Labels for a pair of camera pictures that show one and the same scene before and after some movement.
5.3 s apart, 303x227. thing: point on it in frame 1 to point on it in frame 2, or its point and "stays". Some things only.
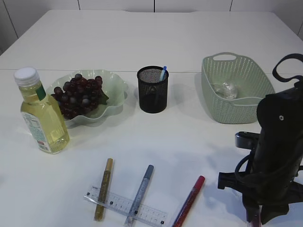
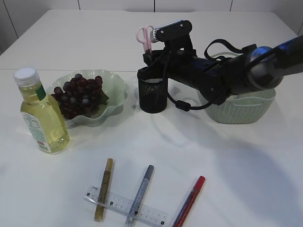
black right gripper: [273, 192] to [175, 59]
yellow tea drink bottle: [41, 113] stays
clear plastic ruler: [126, 205] stays
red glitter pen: [182, 216] stays
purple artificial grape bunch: [79, 96] stays
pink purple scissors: [257, 222] to [144, 35]
